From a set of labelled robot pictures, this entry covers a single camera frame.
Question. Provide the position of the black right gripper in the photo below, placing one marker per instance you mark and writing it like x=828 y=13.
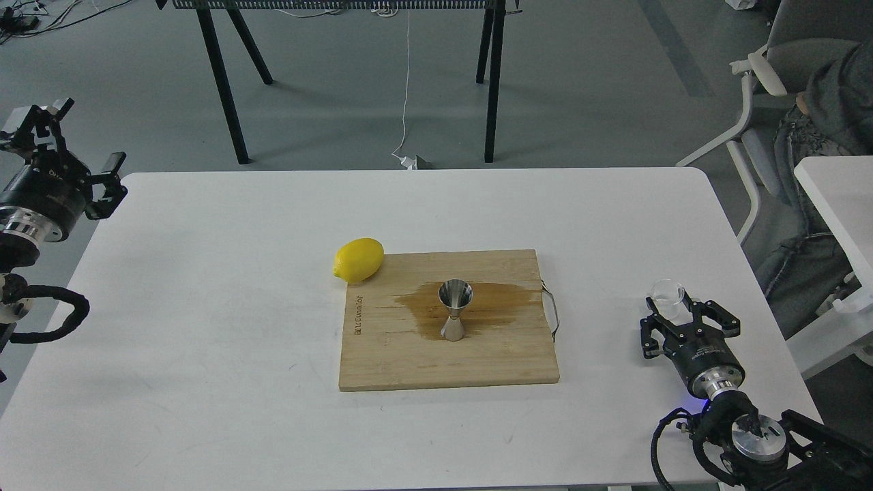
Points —
x=697 y=349

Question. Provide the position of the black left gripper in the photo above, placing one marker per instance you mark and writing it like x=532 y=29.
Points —
x=38 y=205

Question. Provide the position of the small clear glass beaker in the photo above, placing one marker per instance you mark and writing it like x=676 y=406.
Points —
x=667 y=295

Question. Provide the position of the steel double jigger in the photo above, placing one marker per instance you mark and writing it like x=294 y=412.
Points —
x=455 y=295

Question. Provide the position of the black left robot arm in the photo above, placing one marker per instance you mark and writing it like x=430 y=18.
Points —
x=18 y=295

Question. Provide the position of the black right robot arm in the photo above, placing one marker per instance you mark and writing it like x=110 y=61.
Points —
x=731 y=439

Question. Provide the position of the white side table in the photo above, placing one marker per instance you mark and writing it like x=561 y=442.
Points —
x=841 y=189

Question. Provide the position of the person in grey clothes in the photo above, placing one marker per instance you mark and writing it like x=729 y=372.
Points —
x=831 y=117

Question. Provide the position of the bamboo cutting board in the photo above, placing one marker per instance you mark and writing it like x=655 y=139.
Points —
x=391 y=334

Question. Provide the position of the yellow lemon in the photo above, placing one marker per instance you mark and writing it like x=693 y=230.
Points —
x=358 y=260

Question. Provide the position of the grey white office chair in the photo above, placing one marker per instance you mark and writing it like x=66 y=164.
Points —
x=805 y=35

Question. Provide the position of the white power adapter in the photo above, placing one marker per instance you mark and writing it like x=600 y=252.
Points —
x=416 y=163

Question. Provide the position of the black metal frame table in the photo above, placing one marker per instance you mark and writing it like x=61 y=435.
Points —
x=362 y=43

